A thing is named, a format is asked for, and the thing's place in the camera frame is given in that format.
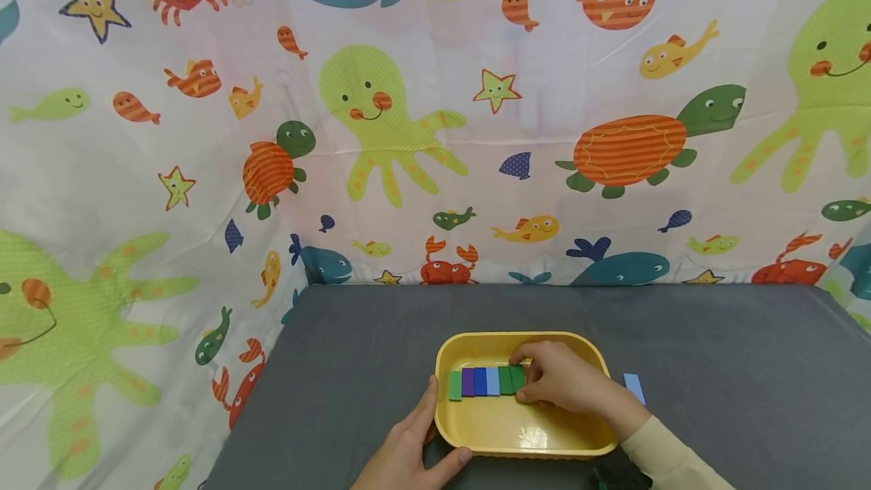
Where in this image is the person's left hand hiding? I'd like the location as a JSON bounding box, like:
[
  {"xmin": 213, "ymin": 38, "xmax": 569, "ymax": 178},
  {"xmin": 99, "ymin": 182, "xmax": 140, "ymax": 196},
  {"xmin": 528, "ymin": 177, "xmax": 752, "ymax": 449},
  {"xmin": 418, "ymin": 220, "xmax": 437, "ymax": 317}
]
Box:
[{"xmin": 350, "ymin": 374, "xmax": 473, "ymax": 490}]

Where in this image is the person's right hand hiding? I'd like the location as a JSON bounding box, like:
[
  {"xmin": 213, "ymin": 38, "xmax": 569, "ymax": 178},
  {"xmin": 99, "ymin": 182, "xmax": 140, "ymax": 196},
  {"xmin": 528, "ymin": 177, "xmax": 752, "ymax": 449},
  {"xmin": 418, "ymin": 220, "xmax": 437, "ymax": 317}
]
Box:
[{"xmin": 509, "ymin": 340, "xmax": 620, "ymax": 417}]

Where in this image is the yellow plastic tray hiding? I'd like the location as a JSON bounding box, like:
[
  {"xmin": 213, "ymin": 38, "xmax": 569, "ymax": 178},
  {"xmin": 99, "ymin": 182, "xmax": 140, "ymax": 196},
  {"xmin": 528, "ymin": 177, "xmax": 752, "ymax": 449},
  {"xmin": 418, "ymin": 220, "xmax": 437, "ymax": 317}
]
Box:
[{"xmin": 434, "ymin": 331, "xmax": 619, "ymax": 461}]

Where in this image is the person's right forearm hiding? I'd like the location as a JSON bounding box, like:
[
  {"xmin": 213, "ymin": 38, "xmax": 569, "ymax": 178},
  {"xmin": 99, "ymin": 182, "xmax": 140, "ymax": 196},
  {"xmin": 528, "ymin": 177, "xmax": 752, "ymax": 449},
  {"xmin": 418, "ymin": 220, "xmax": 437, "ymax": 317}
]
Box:
[{"xmin": 600, "ymin": 386, "xmax": 736, "ymax": 490}]

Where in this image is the black wrist band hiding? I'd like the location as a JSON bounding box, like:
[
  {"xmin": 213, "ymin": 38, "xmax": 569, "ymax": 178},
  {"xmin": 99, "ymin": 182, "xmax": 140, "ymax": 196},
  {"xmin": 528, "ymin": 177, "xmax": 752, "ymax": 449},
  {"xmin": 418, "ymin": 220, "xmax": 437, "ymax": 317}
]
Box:
[{"xmin": 588, "ymin": 446, "xmax": 653, "ymax": 490}]

